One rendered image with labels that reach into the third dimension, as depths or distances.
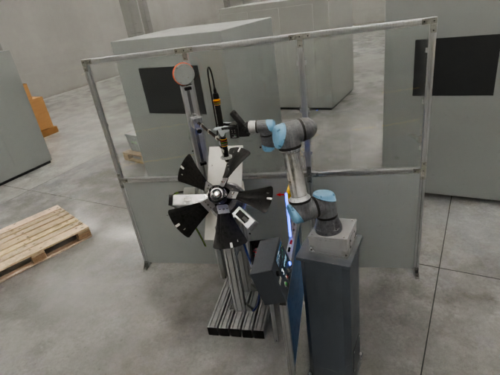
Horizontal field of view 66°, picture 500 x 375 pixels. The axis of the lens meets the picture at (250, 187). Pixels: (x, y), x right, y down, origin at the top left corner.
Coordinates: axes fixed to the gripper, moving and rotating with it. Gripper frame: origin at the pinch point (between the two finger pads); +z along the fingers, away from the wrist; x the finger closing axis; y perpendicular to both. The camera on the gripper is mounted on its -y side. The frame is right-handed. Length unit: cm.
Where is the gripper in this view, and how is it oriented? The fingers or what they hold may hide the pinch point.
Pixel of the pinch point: (216, 126)
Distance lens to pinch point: 235.8
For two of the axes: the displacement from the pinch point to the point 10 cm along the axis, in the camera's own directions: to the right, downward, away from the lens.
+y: 1.3, 8.9, 4.4
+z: -9.7, 0.3, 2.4
